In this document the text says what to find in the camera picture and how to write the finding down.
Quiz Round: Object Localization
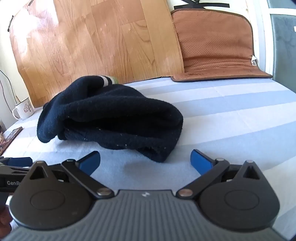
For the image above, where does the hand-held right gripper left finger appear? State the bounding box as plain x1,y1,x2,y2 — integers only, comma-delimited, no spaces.
29,151,115,200

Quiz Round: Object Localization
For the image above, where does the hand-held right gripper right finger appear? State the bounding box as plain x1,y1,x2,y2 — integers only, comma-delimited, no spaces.
176,149,264,200

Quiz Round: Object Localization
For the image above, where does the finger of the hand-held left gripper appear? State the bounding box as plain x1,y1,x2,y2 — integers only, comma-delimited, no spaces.
0,157,33,173

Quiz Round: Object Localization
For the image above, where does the navy and green small jacket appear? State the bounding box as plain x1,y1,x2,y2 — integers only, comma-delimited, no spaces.
37,75,184,163

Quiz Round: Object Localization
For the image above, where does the person's left hand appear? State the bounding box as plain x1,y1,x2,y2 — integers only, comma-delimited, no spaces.
0,205,12,235

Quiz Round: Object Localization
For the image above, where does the dark framed picture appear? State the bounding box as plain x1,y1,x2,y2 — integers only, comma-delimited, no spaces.
0,127,23,156

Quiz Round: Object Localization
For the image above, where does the white enamel mug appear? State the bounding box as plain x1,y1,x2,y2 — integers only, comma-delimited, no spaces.
12,97,35,120

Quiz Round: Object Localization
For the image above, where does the brown perforated seat cushion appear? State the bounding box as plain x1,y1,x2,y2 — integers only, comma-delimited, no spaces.
171,9,273,83

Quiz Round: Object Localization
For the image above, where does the wood pattern board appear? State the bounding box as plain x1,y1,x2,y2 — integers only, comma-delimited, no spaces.
8,0,185,108

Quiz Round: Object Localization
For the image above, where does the white framed glass door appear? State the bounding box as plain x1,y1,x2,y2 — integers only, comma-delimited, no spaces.
254,0,296,93

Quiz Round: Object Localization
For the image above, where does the black cable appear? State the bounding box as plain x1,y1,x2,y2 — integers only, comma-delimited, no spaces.
0,70,18,109

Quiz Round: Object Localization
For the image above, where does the black strap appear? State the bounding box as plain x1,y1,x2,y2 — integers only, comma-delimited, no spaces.
173,0,230,11

